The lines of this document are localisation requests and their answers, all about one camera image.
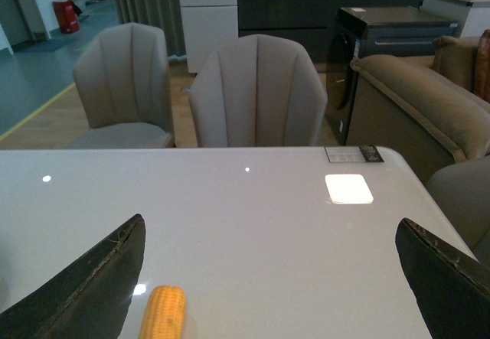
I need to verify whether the black white table sticker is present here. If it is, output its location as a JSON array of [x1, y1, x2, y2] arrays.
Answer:
[[325, 145, 384, 163]]

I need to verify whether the beige chair right edge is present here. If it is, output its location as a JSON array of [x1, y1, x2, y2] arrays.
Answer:
[[426, 156, 489, 266]]

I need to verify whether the grey green curtain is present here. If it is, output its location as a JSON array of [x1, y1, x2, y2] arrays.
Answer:
[[114, 0, 186, 57]]

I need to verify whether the beige chair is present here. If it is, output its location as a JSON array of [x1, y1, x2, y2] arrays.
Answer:
[[70, 23, 175, 149], [189, 34, 328, 148]]

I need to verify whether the brown leather cushion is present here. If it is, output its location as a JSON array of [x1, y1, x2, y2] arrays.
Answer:
[[474, 29, 490, 102]]

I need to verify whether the beige chair centre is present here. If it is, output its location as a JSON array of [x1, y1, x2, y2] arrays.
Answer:
[[189, 34, 328, 148]]

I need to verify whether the black washing machine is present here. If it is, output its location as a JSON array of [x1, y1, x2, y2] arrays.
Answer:
[[325, 6, 458, 145]]

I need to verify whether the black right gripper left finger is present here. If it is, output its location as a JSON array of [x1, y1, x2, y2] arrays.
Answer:
[[1, 214, 146, 338]]

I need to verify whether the yellow corn cob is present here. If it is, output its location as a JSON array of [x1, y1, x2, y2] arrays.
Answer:
[[139, 285, 186, 339]]

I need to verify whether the brown fabric sofa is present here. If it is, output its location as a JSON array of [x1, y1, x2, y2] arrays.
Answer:
[[346, 36, 489, 182]]

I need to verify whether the white cabinet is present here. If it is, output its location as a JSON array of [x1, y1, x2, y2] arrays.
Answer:
[[179, 0, 238, 73]]

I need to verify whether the beige chair far left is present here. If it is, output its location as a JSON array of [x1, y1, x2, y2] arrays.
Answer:
[[70, 23, 175, 149]]

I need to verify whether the white counter island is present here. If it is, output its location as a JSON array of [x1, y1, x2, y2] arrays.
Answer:
[[420, 0, 490, 37]]

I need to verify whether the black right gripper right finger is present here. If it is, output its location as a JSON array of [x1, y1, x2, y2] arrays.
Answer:
[[395, 218, 489, 338]]

